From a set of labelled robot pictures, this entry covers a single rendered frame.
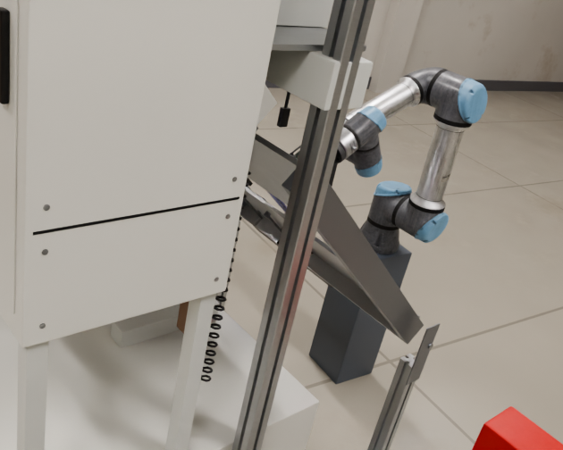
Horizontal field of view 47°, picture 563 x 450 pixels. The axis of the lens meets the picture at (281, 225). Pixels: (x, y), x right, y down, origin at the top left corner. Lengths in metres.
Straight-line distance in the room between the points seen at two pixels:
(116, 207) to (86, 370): 0.66
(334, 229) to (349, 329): 1.24
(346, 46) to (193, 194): 0.29
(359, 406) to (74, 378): 1.28
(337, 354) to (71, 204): 1.76
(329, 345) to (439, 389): 0.48
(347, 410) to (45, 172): 1.81
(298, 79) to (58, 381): 0.80
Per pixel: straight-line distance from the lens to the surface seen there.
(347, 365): 2.46
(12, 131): 0.77
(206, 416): 1.36
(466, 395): 2.69
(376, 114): 1.68
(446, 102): 1.98
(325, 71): 0.92
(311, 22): 1.06
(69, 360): 1.46
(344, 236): 1.17
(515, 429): 1.34
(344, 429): 2.34
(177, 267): 0.94
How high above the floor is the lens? 1.57
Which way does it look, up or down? 27 degrees down
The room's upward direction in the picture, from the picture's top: 13 degrees clockwise
